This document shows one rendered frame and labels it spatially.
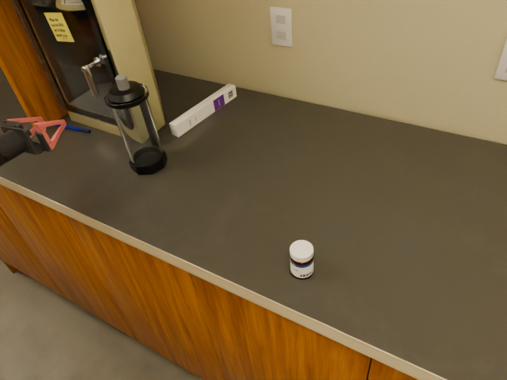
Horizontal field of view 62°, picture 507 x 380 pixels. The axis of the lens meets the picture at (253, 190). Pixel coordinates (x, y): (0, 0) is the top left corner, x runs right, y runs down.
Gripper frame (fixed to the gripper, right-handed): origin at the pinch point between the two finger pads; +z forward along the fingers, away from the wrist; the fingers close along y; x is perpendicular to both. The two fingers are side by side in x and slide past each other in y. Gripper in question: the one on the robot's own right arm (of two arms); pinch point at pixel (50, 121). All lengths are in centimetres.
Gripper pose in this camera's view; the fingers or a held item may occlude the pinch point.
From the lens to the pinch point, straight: 115.2
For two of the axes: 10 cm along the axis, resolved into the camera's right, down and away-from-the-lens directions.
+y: -8.3, -1.7, 5.4
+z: 5.2, -5.7, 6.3
